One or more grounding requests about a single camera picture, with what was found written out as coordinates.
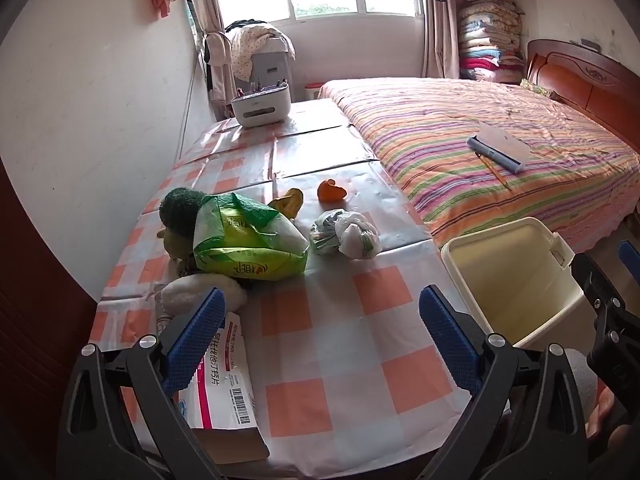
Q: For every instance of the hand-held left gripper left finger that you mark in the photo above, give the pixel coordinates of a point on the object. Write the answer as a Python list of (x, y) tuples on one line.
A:
[(195, 340)]

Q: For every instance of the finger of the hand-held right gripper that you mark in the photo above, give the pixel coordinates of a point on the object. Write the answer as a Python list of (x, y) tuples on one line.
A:
[(590, 280), (629, 256)]

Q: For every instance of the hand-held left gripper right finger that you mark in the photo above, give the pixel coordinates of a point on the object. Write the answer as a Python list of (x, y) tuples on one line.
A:
[(450, 340)]

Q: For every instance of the cream plastic trash bin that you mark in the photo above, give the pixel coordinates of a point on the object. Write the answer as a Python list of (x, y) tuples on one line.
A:
[(500, 285)]

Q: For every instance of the yellow wrapper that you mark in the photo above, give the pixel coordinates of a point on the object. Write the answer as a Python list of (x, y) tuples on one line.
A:
[(290, 202)]

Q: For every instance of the person's right hand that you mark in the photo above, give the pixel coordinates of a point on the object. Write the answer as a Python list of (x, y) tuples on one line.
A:
[(607, 412)]

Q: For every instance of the white red medicine box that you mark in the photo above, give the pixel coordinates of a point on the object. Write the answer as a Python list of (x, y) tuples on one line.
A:
[(225, 395)]

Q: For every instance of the orange checkered tablecloth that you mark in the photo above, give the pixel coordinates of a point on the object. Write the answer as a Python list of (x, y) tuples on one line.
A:
[(350, 310)]

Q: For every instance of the green plastic bag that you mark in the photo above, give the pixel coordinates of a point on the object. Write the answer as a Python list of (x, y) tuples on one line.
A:
[(240, 245)]

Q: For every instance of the dark green plush toy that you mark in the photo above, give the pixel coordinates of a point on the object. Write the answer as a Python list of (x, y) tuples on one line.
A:
[(177, 210)]

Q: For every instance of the knotted white plastic bag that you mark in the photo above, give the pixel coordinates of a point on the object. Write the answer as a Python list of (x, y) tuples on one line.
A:
[(350, 235)]

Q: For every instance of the yellow pencil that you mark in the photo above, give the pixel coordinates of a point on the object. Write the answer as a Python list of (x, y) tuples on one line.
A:
[(492, 170)]

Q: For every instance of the dark red wooden door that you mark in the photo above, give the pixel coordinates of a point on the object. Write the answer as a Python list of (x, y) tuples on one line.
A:
[(35, 335)]

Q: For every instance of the blue white pen case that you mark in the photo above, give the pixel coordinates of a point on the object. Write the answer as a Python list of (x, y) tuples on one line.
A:
[(500, 145)]

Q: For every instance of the striped bed blanket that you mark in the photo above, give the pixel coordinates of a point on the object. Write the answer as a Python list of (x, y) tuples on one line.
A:
[(450, 160)]

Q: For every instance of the wooden bed headboard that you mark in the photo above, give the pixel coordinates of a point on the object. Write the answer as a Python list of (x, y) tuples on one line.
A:
[(575, 75)]

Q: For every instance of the orange peel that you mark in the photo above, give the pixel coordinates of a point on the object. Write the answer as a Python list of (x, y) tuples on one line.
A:
[(330, 191)]

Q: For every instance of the floral pillow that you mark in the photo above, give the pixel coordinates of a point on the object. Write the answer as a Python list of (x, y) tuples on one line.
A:
[(537, 87)]

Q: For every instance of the white desk organizer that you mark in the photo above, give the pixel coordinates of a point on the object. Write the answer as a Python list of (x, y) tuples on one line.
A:
[(260, 110)]

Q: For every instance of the stack of folded quilts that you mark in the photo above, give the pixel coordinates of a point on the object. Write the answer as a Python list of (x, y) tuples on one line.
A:
[(487, 35)]

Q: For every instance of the red lidded container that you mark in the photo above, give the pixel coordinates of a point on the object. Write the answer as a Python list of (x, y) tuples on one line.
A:
[(315, 91)]

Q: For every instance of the white floor appliance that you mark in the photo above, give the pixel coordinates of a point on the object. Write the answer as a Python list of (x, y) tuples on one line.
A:
[(272, 67)]

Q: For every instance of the polka dot cloth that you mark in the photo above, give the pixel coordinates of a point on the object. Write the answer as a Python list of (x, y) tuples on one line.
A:
[(245, 45)]

